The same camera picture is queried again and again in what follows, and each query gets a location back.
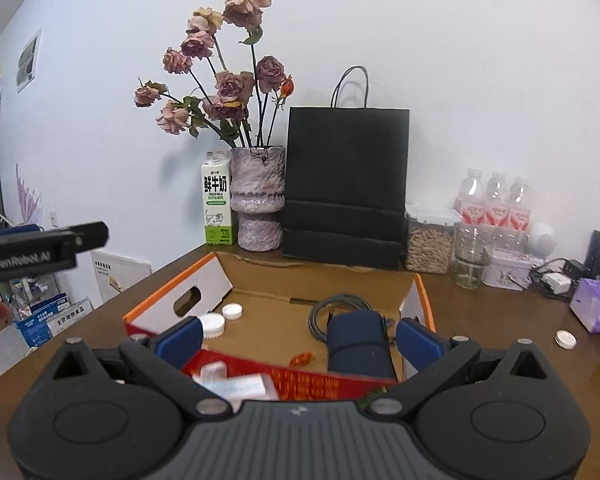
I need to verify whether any white printed tin box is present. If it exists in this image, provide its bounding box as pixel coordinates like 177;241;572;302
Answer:
482;247;536;292

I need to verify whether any white charger plug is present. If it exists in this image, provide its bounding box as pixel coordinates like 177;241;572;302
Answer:
542;272;571;295

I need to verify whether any purple tissue pack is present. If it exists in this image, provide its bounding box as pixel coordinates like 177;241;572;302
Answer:
570;277;600;335

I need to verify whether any white green milk carton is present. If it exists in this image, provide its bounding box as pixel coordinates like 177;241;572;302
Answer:
201;150;236;247

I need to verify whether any wooden desk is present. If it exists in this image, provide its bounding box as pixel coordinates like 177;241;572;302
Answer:
87;245;600;441

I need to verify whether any blue cardboard box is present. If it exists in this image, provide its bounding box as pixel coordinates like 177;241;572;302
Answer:
15;300;76;348

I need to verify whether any clear container of pellets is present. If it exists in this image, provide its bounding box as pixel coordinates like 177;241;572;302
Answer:
405;205;461;275

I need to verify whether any white flat panel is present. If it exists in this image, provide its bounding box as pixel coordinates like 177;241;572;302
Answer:
90;248;153;311

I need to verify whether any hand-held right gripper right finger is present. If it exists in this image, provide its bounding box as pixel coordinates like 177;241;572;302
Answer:
367;316;548;418

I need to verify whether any red orange cardboard box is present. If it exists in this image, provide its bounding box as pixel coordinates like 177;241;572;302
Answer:
122;251;437;403

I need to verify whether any braided black charging cable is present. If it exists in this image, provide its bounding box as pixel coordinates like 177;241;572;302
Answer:
308;294;398;346

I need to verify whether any black paper bag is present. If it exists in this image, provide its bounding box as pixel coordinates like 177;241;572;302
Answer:
281;66;411;271

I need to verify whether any purple wall decal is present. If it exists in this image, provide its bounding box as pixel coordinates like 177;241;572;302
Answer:
14;162;43;226

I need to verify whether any wire storage rack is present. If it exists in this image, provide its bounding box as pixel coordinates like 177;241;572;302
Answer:
0;277;63;318

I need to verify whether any wall poster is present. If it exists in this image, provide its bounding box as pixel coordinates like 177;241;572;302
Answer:
16;27;43;93

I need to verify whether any mottled purple ceramic vase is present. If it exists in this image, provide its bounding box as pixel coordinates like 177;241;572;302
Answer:
230;145;287;252

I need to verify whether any white printed cardboard box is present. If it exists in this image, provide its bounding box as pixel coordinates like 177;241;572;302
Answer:
47;300;93;338

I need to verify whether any pink label water bottle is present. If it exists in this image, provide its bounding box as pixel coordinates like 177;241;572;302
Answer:
507;176;535;233
482;171;511;231
455;168;486;228

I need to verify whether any clear cotton pad box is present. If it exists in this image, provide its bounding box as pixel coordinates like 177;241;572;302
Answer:
192;361;281;413

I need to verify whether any charger with cables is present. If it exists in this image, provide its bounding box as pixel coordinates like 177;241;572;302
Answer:
530;257;588;301

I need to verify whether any clear glass cup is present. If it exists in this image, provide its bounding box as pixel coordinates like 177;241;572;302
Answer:
453;225;491;289

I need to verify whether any dried pink rose bouquet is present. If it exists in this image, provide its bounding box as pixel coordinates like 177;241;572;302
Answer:
134;0;296;150

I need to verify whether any navy zip pouch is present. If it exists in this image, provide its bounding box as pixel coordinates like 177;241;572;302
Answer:
326;311;398;380

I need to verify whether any black upright device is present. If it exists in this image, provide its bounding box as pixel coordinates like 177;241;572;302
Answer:
585;230;600;276

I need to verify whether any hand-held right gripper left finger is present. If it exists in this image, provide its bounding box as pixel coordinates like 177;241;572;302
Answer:
50;316;233;418

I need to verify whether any white threaded bottle cap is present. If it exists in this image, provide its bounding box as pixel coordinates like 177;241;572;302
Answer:
197;313;226;338

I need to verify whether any white round speaker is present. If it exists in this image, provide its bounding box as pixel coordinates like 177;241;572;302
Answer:
527;222;557;261

